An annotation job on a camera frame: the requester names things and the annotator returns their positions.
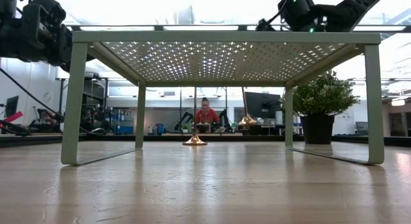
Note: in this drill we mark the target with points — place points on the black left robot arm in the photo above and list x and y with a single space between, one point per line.
9 41

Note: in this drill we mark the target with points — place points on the large black monitor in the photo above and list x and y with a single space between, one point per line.
261 105

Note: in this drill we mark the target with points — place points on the black tube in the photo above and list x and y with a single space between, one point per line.
17 129

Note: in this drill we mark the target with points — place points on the pale green perforated metal shelf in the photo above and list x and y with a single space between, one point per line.
224 37

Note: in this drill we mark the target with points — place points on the dark storage rack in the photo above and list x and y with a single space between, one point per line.
93 89

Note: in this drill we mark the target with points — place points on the person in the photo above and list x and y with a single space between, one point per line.
207 116

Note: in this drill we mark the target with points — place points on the pink bar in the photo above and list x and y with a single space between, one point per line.
14 117

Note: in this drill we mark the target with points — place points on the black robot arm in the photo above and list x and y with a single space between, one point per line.
224 118
187 116

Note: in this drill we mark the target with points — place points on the green potted plant black pot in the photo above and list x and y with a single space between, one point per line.
321 95

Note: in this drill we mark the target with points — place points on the gold metal candlestick holder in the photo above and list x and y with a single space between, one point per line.
195 141
247 121

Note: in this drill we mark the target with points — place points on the white cylinder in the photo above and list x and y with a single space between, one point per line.
279 118

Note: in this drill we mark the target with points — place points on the blue bin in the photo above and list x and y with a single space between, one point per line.
123 127

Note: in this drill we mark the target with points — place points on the small black monitor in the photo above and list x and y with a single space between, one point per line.
12 106

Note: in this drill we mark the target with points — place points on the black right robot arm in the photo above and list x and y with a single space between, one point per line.
340 15

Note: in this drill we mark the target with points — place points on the black aluminium table frame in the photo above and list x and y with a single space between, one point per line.
224 138

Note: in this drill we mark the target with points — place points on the glowing ceiling lamp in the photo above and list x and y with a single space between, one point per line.
398 102

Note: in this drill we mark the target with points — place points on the small potted plant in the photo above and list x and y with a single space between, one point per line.
185 127

